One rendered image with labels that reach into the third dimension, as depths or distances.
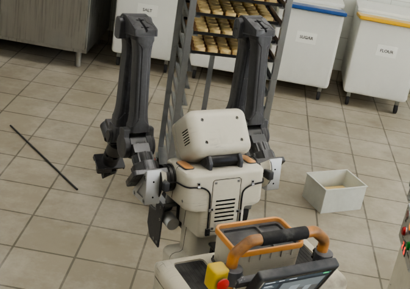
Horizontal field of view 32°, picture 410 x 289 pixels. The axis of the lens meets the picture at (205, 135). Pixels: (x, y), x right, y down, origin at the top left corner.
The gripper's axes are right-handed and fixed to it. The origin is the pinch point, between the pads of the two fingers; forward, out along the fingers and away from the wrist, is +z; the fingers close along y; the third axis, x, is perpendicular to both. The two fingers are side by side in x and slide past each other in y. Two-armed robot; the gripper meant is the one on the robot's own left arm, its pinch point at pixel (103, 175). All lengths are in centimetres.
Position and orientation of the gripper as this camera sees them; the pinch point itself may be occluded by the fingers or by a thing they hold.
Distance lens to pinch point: 258.2
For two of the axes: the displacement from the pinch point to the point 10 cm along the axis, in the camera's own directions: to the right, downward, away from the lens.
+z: -3.4, 6.1, 7.1
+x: 3.2, 7.9, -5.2
